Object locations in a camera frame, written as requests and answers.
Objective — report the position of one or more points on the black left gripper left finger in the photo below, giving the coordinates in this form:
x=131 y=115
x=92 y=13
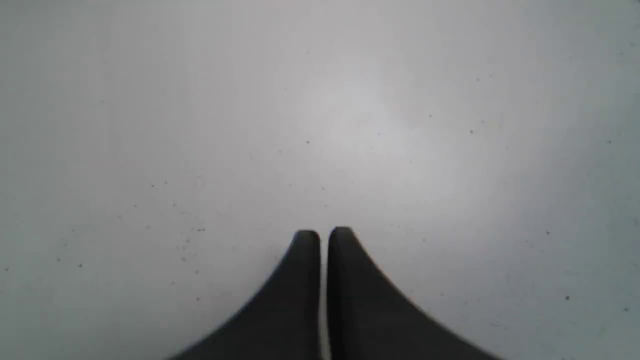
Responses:
x=281 y=321

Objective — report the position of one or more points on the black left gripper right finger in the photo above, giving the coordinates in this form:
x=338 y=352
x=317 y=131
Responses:
x=368 y=318

